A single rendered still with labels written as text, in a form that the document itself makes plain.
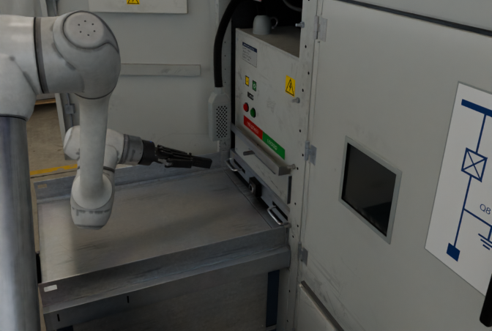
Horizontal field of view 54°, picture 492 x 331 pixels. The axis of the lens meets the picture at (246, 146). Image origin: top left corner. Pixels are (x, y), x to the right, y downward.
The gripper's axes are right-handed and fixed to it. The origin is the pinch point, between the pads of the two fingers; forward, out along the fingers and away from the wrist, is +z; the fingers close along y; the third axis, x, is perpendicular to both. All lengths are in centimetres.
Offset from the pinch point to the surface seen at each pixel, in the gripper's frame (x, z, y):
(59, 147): -110, -3, -270
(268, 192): -3.4, 23.1, 8.0
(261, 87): 28.0, 13.0, -2.0
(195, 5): 44, -4, -39
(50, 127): -112, -8, -322
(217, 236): -17.1, 5.9, 16.1
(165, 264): -20.2, -13.2, 27.7
